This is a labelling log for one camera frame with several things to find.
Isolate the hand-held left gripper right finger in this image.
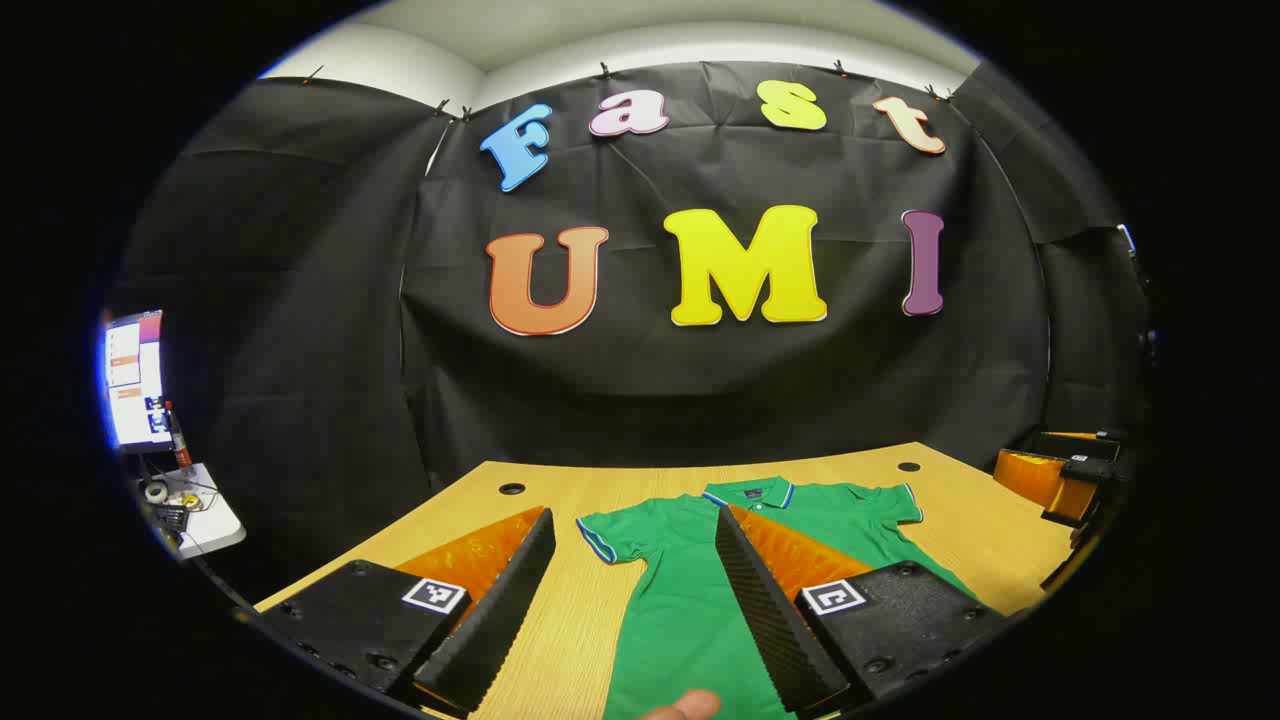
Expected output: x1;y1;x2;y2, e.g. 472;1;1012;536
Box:
714;503;1006;713

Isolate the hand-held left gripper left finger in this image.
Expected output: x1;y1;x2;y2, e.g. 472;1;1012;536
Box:
255;505;558;716

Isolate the green T-shirt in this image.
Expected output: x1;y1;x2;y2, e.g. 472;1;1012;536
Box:
576;477;986;720

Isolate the dark metal stand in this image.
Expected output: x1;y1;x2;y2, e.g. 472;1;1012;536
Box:
1115;222;1163;376

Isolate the black backdrop cloth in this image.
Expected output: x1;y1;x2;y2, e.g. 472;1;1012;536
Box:
105;60;1151;601

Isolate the white side table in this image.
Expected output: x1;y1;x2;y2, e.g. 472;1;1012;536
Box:
135;462;247;559

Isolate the red bottle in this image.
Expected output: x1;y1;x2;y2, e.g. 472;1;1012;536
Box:
165;400;193;471

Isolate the computer monitor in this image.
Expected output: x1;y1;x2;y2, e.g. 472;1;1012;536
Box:
100;308;173;453

